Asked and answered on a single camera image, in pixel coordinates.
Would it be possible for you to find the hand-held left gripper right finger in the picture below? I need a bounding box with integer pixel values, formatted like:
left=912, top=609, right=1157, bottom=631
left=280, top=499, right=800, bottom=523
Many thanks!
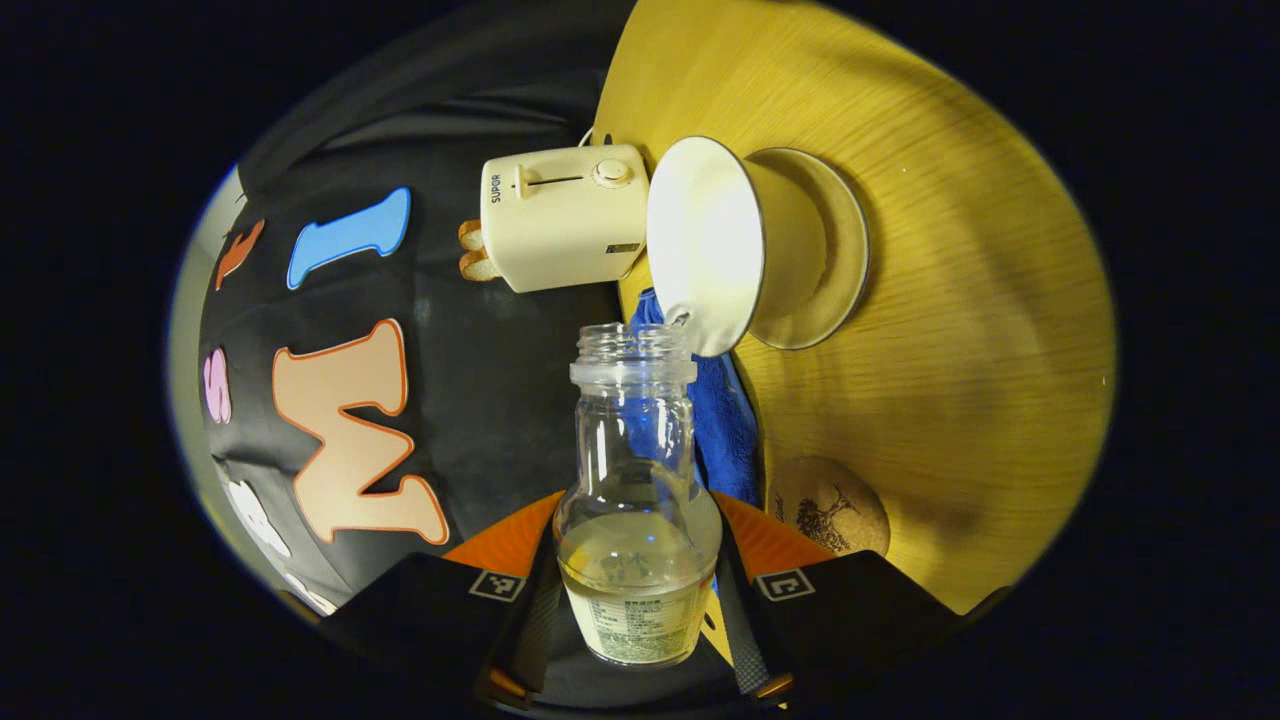
left=712, top=490, right=966, bottom=701

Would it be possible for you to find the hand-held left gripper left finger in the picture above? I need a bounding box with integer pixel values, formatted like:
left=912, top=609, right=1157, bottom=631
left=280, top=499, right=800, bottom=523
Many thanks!
left=320, top=490, right=567, bottom=711

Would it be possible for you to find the round cork coaster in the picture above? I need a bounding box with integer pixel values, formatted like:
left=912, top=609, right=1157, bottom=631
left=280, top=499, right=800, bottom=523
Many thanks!
left=766, top=457, right=891, bottom=557

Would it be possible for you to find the clear plastic water bottle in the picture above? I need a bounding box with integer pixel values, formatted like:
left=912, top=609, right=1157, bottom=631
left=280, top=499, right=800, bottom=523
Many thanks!
left=553, top=322, right=723, bottom=668

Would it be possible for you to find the yellow ceramic teacup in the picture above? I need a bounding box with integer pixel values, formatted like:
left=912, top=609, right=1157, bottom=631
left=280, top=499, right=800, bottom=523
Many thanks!
left=646, top=136, right=833, bottom=358

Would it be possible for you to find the black backdrop cloth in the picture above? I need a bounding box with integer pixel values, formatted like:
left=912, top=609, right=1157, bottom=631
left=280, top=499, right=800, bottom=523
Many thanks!
left=195, top=0, right=641, bottom=613

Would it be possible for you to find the blue towel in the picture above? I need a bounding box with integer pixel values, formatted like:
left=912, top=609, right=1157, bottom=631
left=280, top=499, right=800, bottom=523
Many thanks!
left=630, top=288, right=763, bottom=507

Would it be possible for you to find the yellow ceramic saucer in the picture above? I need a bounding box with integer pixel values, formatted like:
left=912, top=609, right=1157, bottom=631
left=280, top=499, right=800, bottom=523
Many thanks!
left=745, top=148, right=871, bottom=351

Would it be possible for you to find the cream toaster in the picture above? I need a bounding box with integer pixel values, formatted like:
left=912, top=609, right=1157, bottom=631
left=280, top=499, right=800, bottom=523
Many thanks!
left=480, top=144, right=651, bottom=293

